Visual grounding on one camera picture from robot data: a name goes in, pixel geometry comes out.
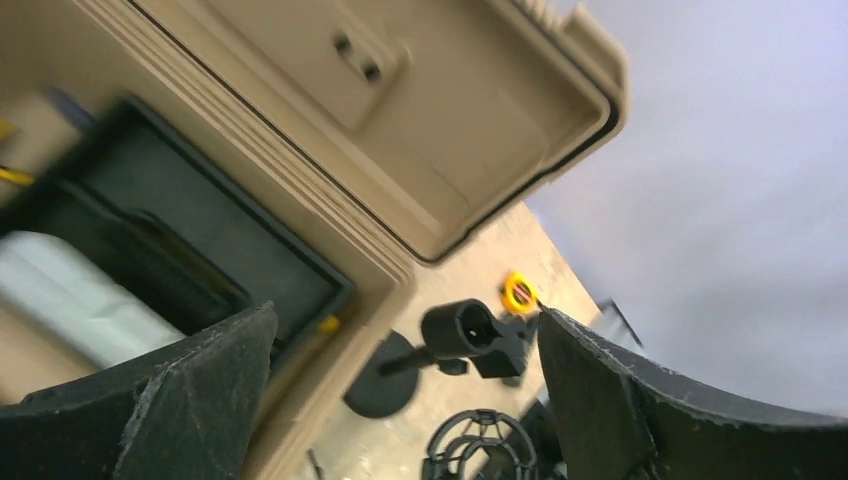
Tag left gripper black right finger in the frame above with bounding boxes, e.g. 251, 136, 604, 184
537, 309, 847, 479

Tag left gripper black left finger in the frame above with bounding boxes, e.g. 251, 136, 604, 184
1, 303, 277, 479

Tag black tripod shock-mount stand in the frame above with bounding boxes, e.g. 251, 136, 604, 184
419, 391, 568, 479

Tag black clip mic stand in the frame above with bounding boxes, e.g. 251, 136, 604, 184
343, 299, 538, 419

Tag grey small parts case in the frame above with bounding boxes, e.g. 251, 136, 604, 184
1, 231, 186, 369

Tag yellow tape measure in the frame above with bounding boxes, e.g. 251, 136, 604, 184
499, 271, 538, 315

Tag black toolbox tray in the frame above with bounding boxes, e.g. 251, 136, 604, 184
1, 96, 355, 364

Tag yellow black tool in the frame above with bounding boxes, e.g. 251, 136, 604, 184
1, 118, 35, 187

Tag tan plastic toolbox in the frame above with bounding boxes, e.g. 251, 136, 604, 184
1, 1, 630, 479

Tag aluminium frame rails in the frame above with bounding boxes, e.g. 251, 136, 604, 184
591, 299, 644, 354

